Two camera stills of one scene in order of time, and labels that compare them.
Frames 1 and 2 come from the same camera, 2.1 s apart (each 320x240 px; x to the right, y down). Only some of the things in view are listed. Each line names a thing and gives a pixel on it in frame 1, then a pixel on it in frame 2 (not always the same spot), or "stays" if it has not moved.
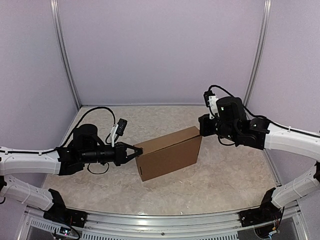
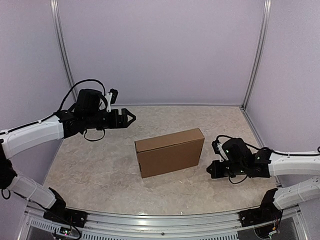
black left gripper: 120,157 to 115,123
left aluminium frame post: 58,31 stays
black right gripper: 205,130 to 216,173
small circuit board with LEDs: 65,230 stays
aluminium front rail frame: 214,225 stays
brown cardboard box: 169,152 stays
